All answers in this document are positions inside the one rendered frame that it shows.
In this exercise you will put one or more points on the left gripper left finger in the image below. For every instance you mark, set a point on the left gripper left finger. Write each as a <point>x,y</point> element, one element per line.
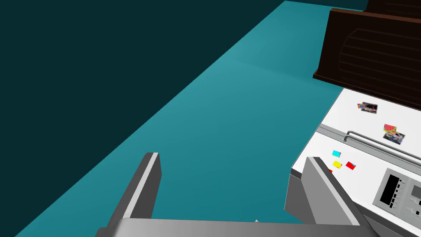
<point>142,191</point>

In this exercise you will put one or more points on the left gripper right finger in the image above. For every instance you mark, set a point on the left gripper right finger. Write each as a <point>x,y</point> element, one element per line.
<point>324,194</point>

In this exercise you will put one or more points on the white refrigerator with magnets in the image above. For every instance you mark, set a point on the white refrigerator with magnets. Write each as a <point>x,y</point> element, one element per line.
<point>365,148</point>

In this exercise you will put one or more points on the dark brown wooden cabinet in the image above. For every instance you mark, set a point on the dark brown wooden cabinet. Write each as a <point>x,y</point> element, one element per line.
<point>375,52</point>

